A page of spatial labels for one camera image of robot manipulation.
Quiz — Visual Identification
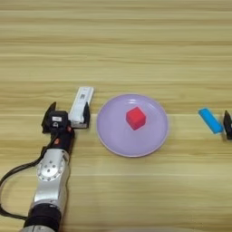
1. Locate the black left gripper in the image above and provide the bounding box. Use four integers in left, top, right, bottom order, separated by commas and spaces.
41, 101, 92, 152

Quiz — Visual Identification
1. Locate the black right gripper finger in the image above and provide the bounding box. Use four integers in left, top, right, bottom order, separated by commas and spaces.
223, 110, 232, 140

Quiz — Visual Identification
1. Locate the white rectangular plastic device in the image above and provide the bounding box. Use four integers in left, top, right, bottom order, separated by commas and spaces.
67, 86, 95, 124

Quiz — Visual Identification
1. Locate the purple round plate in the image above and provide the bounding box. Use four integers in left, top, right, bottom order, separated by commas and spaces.
96, 93, 169, 159

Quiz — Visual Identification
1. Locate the red cube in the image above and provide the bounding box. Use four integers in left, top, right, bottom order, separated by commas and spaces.
125, 105, 148, 131

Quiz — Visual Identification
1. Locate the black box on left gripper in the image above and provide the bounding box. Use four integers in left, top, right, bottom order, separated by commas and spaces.
49, 110, 70, 131

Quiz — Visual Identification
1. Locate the blue rectangular block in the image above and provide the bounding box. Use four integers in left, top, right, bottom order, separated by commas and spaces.
198, 107, 225, 135

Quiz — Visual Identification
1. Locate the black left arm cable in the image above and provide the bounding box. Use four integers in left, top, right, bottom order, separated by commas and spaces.
0, 137, 60, 221

